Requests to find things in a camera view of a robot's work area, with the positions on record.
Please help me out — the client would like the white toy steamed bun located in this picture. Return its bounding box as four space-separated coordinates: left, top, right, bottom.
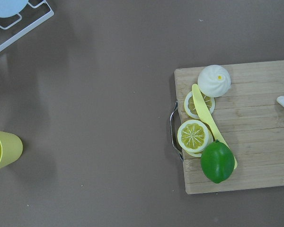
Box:
197 65 231 97

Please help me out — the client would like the yellow plastic cup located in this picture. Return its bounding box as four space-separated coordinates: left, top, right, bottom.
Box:
0 131 23 169

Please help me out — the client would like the white wire cup rack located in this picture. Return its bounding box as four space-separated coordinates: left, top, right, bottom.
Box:
0 0 54 52

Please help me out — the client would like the upper lemon slice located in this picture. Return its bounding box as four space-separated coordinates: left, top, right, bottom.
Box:
184 91 215 120

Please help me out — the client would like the light blue cup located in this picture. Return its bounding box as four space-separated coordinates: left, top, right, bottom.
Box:
0 0 28 18

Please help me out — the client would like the lower lemon slice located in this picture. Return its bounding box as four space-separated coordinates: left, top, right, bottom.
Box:
177 120 213 158

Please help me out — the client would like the green toy lime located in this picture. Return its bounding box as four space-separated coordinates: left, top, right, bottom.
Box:
201 140 235 183

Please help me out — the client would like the lemon slice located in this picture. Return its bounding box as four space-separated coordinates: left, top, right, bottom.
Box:
177 120 213 158
184 91 215 120

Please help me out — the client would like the wooden cutting board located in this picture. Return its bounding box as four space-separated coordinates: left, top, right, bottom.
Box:
183 61 284 194

